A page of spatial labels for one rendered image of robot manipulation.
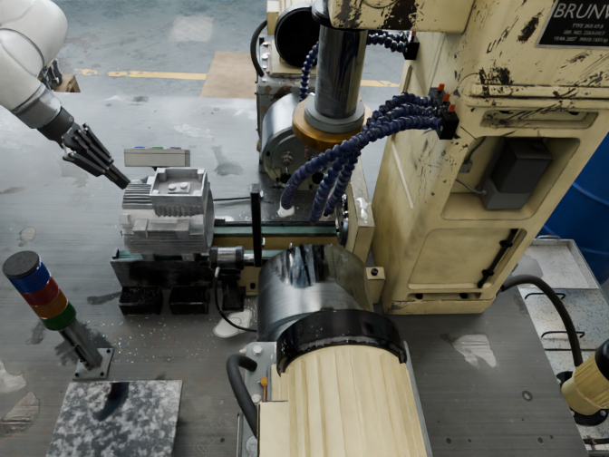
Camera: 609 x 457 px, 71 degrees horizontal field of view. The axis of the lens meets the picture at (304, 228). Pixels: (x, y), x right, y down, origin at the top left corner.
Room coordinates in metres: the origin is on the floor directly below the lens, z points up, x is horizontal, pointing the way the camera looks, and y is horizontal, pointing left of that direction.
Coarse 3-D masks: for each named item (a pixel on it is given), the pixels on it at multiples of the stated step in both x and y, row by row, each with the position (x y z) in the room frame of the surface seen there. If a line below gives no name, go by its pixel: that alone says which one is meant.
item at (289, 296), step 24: (288, 264) 0.53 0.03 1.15; (312, 264) 0.52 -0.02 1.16; (336, 264) 0.53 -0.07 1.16; (360, 264) 0.57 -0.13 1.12; (264, 288) 0.50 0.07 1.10; (288, 288) 0.47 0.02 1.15; (312, 288) 0.46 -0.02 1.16; (336, 288) 0.47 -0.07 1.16; (360, 288) 0.49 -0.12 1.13; (264, 312) 0.44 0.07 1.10; (288, 312) 0.42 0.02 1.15; (312, 312) 0.41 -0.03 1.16; (264, 336) 0.40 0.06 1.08
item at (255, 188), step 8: (256, 184) 0.65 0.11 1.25; (256, 192) 0.63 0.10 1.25; (256, 200) 0.63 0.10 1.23; (256, 208) 0.63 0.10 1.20; (256, 216) 0.63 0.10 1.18; (256, 224) 0.63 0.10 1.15; (256, 232) 0.63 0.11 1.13; (256, 240) 0.63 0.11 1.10; (264, 240) 0.65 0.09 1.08; (256, 248) 0.63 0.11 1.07; (256, 256) 0.63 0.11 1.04; (256, 264) 0.63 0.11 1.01
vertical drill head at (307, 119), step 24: (336, 48) 0.75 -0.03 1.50; (360, 48) 0.76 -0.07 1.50; (336, 72) 0.75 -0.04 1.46; (360, 72) 0.77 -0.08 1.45; (312, 96) 0.83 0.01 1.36; (336, 96) 0.75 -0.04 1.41; (312, 120) 0.75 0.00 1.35; (336, 120) 0.75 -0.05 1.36; (360, 120) 0.76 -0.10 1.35; (312, 144) 0.72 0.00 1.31
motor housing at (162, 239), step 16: (128, 192) 0.74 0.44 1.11; (144, 192) 0.75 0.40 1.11; (208, 192) 0.83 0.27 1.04; (128, 208) 0.71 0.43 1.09; (144, 208) 0.71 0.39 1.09; (208, 208) 0.83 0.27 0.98; (128, 224) 0.68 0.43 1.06; (160, 224) 0.68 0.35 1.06; (176, 224) 0.69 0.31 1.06; (192, 224) 0.69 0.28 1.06; (208, 224) 0.80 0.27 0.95; (128, 240) 0.65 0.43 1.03; (144, 240) 0.65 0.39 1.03; (160, 240) 0.66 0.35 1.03; (176, 240) 0.66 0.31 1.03; (192, 240) 0.67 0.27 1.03; (208, 240) 0.75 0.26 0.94
